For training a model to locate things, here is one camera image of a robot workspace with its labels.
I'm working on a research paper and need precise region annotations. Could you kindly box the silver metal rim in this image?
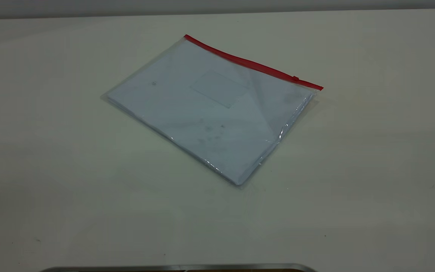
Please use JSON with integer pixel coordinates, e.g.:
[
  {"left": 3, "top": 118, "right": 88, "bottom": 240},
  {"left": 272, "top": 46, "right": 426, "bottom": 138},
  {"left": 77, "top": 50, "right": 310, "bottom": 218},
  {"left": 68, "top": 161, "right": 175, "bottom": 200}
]
[{"left": 40, "top": 263, "right": 318, "bottom": 272}]

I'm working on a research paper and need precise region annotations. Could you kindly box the clear zip bag red zipper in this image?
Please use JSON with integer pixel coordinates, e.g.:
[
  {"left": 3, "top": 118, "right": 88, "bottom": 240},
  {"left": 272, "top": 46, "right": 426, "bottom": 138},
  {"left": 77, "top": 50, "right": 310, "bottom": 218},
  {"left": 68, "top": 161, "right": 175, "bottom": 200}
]
[{"left": 100, "top": 34, "right": 324, "bottom": 187}]

